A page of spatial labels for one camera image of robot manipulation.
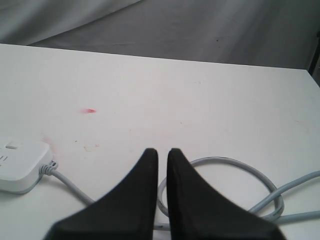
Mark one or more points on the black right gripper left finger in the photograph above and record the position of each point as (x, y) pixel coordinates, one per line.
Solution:
(127, 212)

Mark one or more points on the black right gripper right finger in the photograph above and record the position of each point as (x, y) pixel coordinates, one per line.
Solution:
(199, 212)

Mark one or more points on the white five-socket power strip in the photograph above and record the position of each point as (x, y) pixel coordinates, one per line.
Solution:
(20, 162)

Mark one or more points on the black tripod stand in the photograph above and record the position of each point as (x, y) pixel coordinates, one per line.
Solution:
(314, 66)

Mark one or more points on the grey backdrop cloth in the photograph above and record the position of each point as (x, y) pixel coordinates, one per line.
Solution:
(273, 33)

